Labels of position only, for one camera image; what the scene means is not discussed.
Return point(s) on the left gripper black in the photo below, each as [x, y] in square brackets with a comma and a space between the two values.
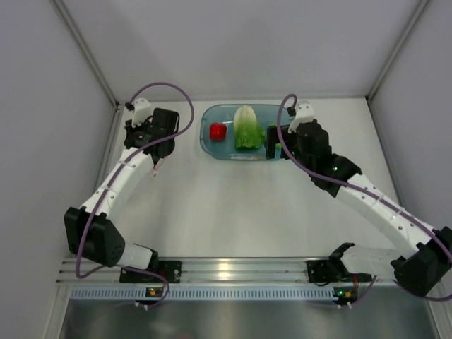
[130, 129]

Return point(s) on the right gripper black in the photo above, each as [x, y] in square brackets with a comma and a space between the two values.
[270, 143]

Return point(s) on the pale green fake cabbage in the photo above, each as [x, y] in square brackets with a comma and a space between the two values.
[248, 133]

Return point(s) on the clear zip bag orange seal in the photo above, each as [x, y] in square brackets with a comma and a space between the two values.
[157, 166]

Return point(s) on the red fake food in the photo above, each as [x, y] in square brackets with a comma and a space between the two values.
[217, 132]

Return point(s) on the green fake vegetable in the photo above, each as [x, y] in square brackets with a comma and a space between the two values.
[277, 145]

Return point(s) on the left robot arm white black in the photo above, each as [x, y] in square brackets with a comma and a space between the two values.
[91, 227]

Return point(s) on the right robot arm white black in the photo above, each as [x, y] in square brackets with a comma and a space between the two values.
[421, 255]

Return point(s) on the teal plastic bin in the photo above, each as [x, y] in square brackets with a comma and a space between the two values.
[224, 113]

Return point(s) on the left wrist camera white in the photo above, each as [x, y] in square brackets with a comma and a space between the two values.
[141, 110]

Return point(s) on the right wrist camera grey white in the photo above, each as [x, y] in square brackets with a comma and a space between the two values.
[304, 113]

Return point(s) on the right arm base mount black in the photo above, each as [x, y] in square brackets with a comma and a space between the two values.
[324, 271]

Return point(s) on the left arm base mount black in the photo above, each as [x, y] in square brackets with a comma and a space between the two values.
[168, 269]

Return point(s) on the aluminium rail frame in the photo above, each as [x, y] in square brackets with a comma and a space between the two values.
[204, 270]

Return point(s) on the white slotted cable duct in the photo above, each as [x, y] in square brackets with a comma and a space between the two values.
[205, 293]

